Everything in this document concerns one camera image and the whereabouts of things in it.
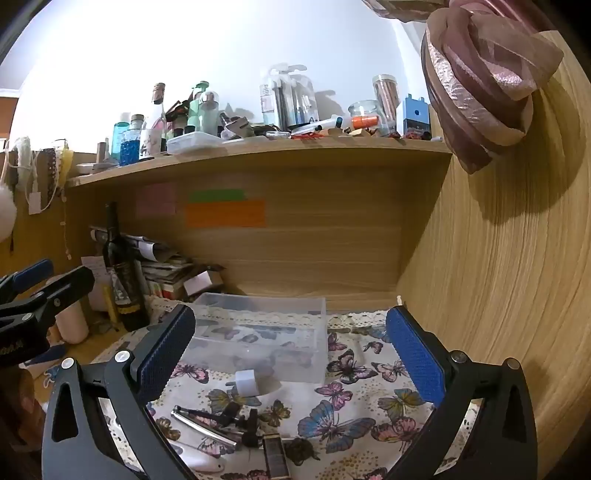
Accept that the silver metal clip bar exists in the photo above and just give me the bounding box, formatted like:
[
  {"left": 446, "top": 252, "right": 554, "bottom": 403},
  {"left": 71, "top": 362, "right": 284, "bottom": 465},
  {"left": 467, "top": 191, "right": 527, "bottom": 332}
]
[{"left": 171, "top": 406, "right": 238, "bottom": 449}]

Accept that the black hair clip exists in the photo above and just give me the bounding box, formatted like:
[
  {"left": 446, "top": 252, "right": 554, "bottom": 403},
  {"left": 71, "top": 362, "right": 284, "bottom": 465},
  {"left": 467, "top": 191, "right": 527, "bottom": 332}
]
[{"left": 173, "top": 402, "right": 260, "bottom": 448}]

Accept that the white charger plug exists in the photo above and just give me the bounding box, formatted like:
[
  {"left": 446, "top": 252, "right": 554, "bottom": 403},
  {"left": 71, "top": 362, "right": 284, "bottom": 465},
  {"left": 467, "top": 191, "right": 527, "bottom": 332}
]
[{"left": 235, "top": 369, "right": 259, "bottom": 397}]

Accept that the dark rectangular lighter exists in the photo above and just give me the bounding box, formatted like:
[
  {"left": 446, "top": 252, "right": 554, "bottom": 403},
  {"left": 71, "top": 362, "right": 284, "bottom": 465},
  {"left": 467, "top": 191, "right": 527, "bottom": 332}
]
[{"left": 263, "top": 434, "right": 291, "bottom": 480}]

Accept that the white handheld massager device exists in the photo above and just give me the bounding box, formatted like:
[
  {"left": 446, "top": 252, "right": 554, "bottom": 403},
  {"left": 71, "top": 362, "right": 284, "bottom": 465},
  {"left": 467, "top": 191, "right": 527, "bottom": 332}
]
[{"left": 168, "top": 440, "right": 225, "bottom": 473}]

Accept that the dark wine bottle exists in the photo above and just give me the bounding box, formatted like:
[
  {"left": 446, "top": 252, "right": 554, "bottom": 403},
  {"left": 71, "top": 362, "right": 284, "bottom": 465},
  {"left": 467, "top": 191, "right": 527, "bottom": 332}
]
[{"left": 103, "top": 202, "right": 149, "bottom": 332}]

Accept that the stack of books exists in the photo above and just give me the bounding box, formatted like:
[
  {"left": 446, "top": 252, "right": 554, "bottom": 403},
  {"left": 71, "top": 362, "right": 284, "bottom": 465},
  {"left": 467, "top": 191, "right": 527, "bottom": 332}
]
[{"left": 89, "top": 224, "right": 226, "bottom": 301}]

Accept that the small white box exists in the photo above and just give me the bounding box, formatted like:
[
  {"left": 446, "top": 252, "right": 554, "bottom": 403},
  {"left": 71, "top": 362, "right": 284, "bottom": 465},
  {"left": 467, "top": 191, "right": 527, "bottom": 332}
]
[{"left": 183, "top": 270, "right": 223, "bottom": 297}]

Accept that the butterfly print lace cloth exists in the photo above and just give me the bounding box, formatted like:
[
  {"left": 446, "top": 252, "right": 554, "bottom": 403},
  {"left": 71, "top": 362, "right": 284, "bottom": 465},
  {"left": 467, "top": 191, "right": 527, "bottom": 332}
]
[{"left": 100, "top": 311, "right": 476, "bottom": 479}]

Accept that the clear plastic storage box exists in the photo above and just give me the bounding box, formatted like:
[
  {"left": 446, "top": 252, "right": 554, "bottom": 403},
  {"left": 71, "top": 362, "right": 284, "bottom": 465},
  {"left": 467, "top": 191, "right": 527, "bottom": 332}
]
[{"left": 182, "top": 293, "right": 329, "bottom": 384}]

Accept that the pink sticky note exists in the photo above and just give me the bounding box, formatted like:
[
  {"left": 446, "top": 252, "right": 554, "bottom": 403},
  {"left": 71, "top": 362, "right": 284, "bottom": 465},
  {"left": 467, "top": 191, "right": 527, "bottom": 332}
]
[{"left": 135, "top": 182, "right": 176, "bottom": 218}]

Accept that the blue liquid bottle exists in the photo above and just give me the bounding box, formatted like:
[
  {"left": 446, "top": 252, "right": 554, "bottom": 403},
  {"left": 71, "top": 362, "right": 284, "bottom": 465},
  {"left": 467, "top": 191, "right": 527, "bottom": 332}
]
[{"left": 119, "top": 114, "right": 144, "bottom": 166}]

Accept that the orange sticky note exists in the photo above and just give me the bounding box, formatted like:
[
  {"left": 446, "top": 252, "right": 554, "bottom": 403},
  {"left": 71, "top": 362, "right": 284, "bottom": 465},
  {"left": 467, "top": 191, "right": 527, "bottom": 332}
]
[{"left": 184, "top": 199, "right": 266, "bottom": 228}]

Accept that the green sticky note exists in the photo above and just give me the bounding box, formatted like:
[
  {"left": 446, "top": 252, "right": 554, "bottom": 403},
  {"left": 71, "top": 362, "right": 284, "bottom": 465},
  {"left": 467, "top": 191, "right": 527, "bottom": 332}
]
[{"left": 188, "top": 189, "right": 246, "bottom": 203}]

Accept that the white plastic tray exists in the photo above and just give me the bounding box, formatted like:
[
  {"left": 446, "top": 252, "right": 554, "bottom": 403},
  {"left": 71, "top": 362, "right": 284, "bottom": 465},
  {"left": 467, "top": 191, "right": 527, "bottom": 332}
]
[{"left": 167, "top": 131, "right": 223, "bottom": 155}]

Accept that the green spray bottle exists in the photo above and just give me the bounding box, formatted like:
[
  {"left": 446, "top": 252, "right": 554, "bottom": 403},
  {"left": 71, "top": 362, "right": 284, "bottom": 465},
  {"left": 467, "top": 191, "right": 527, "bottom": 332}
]
[{"left": 187, "top": 81, "right": 209, "bottom": 131}]

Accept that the wooden shelf board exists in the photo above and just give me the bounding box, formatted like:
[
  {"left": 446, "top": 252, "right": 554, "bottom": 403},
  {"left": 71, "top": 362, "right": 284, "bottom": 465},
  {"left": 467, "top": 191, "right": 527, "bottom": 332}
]
[{"left": 66, "top": 137, "right": 452, "bottom": 188}]

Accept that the clear pump bottle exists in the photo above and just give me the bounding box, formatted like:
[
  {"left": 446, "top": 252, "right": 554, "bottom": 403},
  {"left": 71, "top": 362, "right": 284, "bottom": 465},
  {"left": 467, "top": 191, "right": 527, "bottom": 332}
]
[{"left": 259, "top": 63, "right": 320, "bottom": 131}]

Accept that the blue pencil sharpener box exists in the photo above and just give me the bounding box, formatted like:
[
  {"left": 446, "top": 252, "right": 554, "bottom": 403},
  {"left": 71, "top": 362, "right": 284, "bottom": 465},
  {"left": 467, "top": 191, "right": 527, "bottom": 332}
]
[{"left": 402, "top": 94, "right": 432, "bottom": 141}]

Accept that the clear jar with sticks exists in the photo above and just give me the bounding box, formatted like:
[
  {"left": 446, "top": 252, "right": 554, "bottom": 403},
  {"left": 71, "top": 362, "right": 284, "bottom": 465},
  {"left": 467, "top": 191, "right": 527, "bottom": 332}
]
[{"left": 373, "top": 74, "right": 400, "bottom": 131}]

